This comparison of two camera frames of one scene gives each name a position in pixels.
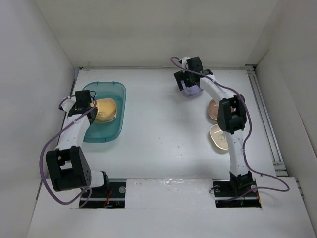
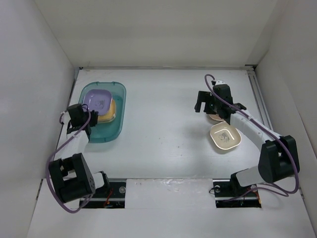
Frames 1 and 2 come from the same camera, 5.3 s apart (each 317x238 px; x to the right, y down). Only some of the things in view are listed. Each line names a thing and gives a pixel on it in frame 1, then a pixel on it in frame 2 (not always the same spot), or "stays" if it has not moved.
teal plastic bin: (112, 131) stays
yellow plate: (106, 111) stays
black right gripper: (180, 76) -> (203, 96)
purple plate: (191, 90) -> (98, 100)
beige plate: (219, 137) stays
